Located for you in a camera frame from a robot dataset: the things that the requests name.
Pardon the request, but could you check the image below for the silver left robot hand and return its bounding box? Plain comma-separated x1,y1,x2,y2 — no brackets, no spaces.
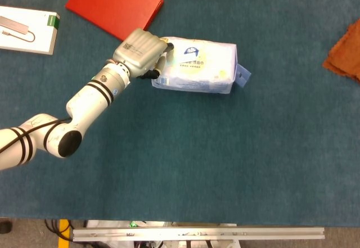
112,28,174,80

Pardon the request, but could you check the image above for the white blue tissue pack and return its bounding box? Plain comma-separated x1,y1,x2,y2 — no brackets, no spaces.
151,36,252,94

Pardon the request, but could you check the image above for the flat red box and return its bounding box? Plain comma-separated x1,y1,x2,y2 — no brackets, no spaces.
65,0,165,42

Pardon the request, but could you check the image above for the white green usb hub box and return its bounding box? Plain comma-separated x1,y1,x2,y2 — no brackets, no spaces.
0,5,61,55

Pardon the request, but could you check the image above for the white plastic bag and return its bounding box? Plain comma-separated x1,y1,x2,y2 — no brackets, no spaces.
85,219,132,229

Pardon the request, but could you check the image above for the folded brown cloth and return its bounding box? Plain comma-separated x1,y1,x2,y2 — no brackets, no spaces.
322,18,360,84

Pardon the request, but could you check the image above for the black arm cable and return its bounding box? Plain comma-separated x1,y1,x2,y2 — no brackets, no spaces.
0,117,73,155

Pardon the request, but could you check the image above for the aluminium profile rail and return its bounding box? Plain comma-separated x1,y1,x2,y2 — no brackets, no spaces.
72,227,326,242

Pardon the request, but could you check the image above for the black cable bundle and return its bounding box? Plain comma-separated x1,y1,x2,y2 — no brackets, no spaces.
44,219,75,242

